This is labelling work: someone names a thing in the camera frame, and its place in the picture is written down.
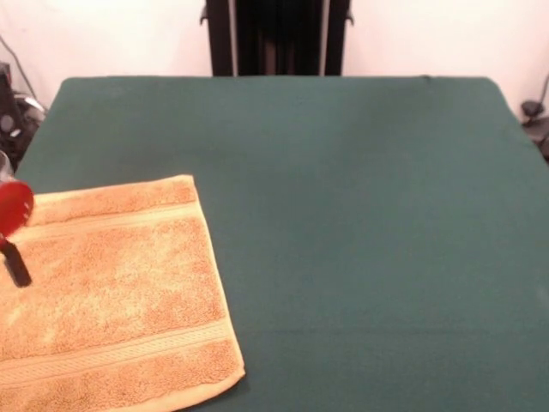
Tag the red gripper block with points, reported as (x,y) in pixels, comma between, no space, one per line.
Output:
(15,210)

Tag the tan terry towel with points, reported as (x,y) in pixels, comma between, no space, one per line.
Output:
(128,300)

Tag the black equipment bag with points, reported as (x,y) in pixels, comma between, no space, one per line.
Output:
(19,129)

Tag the small black box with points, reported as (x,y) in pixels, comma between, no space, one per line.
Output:
(4,77)

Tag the dark green table cloth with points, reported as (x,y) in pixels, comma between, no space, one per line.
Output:
(386,214)

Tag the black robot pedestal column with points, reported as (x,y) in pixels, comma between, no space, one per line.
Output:
(279,38)

